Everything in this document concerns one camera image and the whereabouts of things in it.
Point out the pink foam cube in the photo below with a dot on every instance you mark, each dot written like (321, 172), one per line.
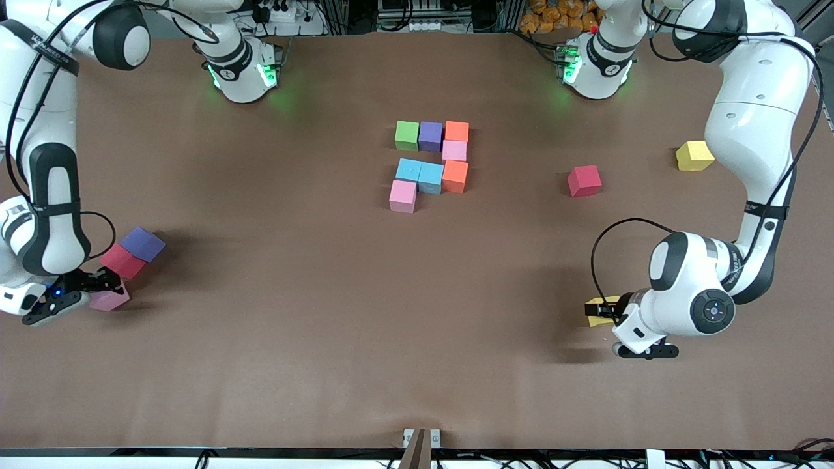
(454, 151)
(402, 195)
(111, 301)

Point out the green foam cube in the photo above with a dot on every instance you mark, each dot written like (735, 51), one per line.
(407, 133)

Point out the orange object pile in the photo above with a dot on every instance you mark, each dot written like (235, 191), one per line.
(554, 19)

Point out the red foam cube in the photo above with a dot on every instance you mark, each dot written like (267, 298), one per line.
(122, 262)
(584, 180)

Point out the brown table mat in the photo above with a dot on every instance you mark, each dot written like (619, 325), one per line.
(417, 358)

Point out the light blue dented foam cube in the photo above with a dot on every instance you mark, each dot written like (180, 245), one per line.
(408, 169)

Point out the purple foam cube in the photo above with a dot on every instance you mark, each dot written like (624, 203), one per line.
(431, 135)
(142, 242)

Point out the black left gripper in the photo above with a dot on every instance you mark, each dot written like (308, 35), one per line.
(619, 306)

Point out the yellow foam cube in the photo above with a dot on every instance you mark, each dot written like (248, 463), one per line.
(593, 320)
(692, 156)

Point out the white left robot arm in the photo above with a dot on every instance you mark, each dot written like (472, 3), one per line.
(756, 117)

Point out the grey camera mounting post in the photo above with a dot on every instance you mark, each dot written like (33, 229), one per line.
(417, 453)

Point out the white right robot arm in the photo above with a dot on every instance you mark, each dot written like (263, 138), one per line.
(52, 215)

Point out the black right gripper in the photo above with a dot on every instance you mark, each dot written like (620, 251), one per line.
(83, 281)

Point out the orange foam cube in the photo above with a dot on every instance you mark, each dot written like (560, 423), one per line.
(455, 176)
(457, 130)

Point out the aluminium frame profile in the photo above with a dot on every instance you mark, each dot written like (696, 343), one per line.
(814, 10)

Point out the white power strip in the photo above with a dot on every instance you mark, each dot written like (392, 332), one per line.
(306, 27)

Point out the black equipment rack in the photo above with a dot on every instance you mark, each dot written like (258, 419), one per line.
(469, 13)

